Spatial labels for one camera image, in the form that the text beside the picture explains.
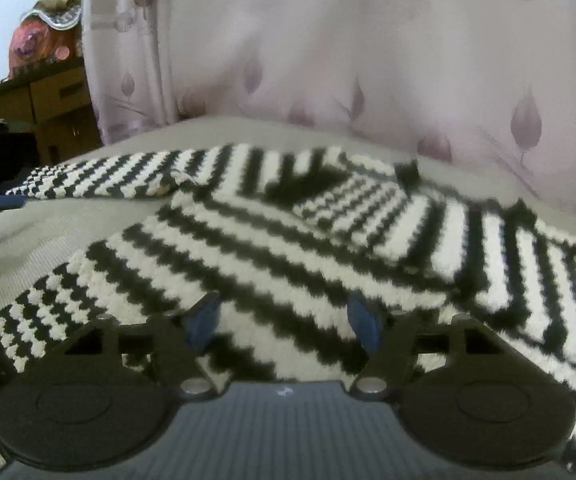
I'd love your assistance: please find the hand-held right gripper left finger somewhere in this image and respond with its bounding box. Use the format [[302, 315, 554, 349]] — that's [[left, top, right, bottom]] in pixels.
[[63, 291, 222, 402]]

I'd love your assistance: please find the wooden cabinet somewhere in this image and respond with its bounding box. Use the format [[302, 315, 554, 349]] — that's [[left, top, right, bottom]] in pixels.
[[0, 57, 103, 166]]

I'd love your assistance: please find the black and white striped sweater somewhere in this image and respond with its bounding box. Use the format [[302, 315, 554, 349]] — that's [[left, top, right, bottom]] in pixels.
[[0, 143, 576, 480]]

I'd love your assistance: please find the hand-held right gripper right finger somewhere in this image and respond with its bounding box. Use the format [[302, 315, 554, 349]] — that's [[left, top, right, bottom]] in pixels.
[[346, 296, 511, 401]]

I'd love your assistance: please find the pink printed bag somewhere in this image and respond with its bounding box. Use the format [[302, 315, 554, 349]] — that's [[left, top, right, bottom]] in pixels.
[[7, 0, 85, 80]]

